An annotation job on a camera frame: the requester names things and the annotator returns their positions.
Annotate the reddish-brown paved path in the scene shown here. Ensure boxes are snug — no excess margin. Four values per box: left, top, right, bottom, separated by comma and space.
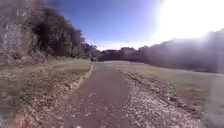
39, 61, 204, 128

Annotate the dry grass field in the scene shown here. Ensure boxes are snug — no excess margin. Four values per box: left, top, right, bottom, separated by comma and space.
103, 60, 224, 128

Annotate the dark wood of trees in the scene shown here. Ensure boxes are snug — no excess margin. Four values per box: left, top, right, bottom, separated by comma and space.
96, 29, 224, 74

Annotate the row of trees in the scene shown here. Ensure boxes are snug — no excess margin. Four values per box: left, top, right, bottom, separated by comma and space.
0, 0, 101, 64

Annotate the dry grass verge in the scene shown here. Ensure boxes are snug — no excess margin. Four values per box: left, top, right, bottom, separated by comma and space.
0, 57, 94, 128

